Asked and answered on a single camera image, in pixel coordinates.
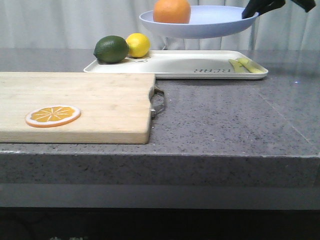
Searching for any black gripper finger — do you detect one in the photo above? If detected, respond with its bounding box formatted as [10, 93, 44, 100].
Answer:
[291, 0, 316, 13]
[241, 0, 286, 19]

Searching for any light blue plate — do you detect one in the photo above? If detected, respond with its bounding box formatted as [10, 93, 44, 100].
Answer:
[139, 5, 259, 39]

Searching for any orange fruit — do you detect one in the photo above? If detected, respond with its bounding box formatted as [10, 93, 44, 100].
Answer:
[153, 0, 191, 24]

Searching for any cream rectangular tray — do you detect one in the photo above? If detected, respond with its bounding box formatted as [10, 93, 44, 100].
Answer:
[83, 50, 269, 80]

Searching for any yellow plastic spoon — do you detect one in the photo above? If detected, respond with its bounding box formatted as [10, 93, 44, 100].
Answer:
[236, 58, 264, 74]

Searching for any yellow plastic fork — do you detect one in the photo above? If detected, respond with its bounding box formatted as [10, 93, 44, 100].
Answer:
[228, 59, 250, 74]

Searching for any yellow lemon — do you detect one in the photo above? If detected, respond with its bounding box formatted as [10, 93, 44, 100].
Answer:
[126, 33, 151, 58]

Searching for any green lime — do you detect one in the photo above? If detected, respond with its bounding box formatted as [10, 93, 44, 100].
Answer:
[93, 35, 129, 64]

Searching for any wooden cutting board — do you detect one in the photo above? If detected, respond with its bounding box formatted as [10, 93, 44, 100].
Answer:
[0, 72, 155, 144]

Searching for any orange slice coaster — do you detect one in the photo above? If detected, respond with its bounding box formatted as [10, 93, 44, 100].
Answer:
[24, 104, 81, 128]

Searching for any grey curtain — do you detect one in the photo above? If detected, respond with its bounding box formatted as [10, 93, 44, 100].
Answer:
[0, 0, 320, 51]

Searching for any metal cutting board handle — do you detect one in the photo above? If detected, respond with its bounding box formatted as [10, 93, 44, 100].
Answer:
[150, 86, 167, 119]

